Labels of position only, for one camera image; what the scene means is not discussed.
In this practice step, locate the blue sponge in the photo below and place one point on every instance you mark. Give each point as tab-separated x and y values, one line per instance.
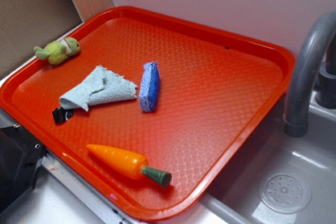
150	87

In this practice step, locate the orange plastic tray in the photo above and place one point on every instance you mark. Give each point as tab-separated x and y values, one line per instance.
216	87

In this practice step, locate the light blue cloth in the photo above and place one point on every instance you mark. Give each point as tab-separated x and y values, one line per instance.
99	87

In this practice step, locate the orange plastic toy carrot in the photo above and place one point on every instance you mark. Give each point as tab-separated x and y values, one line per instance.
129	164

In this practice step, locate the black plastic scrap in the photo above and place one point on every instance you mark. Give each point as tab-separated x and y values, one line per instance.
61	115

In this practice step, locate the green plush toy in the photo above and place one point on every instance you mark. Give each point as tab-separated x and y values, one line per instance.
57	52

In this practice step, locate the grey toy sink basin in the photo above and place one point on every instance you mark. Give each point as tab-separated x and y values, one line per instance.
275	178

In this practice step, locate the grey toy faucet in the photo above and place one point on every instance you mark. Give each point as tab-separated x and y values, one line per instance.
315	67

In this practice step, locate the brown cardboard panel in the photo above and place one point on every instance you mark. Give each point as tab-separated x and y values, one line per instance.
29	23

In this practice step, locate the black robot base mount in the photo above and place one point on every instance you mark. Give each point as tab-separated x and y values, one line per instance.
21	157

